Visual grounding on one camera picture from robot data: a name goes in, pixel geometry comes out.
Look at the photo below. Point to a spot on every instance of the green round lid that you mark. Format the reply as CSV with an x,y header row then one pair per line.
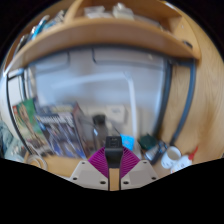
x,y
146,141

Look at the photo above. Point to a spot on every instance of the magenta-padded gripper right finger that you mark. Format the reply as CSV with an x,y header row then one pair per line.
x,y
141,173

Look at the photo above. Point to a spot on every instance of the blue robot model kit box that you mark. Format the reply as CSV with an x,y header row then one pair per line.
x,y
63,133

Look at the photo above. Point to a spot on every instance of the white cup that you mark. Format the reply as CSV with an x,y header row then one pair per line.
x,y
171,156

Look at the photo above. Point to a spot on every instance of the light blue carton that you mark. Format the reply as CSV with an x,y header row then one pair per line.
x,y
127,141

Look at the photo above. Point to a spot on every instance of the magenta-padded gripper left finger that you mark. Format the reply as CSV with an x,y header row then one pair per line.
x,y
83,173

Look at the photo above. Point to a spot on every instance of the white rectangular box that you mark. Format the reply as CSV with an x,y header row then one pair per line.
x,y
116,114

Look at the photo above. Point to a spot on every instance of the green tree figure toy box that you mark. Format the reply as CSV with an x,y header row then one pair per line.
x,y
25,123

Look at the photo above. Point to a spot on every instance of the clear bottle with black cap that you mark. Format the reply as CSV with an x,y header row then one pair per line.
x,y
99,131

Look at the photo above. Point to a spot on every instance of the teal bedding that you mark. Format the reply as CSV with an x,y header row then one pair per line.
x,y
6,140

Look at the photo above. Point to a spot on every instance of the wooden shelf unit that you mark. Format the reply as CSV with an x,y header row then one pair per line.
x,y
100,33

